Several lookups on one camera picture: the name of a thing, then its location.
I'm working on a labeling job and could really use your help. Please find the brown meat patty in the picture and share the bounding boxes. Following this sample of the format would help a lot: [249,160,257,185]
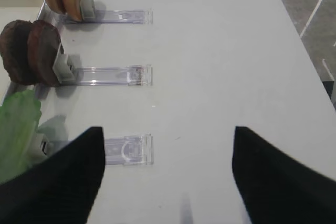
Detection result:
[1,20,37,86]
[27,20,62,87]

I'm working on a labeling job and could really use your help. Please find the clear holder rail patties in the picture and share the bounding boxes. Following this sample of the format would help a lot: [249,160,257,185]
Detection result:
[61,65,152,86]

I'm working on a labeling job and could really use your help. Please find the grey pusher block buns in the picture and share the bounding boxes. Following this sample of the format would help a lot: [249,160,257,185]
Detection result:
[80,0,96,20]

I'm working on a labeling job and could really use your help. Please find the grey pusher block lettuce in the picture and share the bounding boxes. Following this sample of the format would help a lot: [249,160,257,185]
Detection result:
[29,133,54,160]

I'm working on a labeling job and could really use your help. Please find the clear holder rail buns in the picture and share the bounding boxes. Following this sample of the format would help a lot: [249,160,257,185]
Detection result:
[60,9,153,24]

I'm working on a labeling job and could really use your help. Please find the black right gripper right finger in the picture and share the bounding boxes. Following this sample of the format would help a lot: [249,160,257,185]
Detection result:
[232,126,335,223]

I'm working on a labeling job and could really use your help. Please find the clear holder rail lettuce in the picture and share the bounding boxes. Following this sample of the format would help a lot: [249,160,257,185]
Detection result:
[104,134,154,165]

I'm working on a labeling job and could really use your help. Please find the white metal tray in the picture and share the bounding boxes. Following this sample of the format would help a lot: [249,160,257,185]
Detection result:
[1,0,46,104]

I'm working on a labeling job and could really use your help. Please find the green lettuce leaf standing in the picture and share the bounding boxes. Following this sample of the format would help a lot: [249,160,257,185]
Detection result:
[1,90,41,183]

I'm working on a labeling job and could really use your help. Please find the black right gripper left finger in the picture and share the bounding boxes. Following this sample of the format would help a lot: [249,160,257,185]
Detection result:
[1,126,106,223]

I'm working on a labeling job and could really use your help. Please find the grey pusher block patties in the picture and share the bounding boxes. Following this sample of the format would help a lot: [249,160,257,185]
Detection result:
[52,47,81,84]

